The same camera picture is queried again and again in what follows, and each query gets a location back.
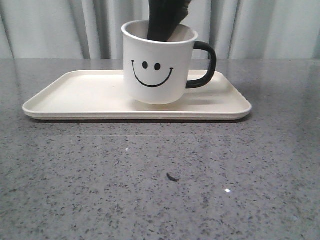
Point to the cream rectangular tray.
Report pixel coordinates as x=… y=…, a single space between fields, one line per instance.
x=100 y=95

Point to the white smiley mug black handle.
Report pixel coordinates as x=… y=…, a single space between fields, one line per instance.
x=156 y=72

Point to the grey pleated curtain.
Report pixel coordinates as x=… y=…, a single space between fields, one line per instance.
x=91 y=29

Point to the small dark debris speck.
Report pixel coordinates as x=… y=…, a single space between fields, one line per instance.
x=171 y=178

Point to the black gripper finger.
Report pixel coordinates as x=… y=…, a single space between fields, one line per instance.
x=164 y=17

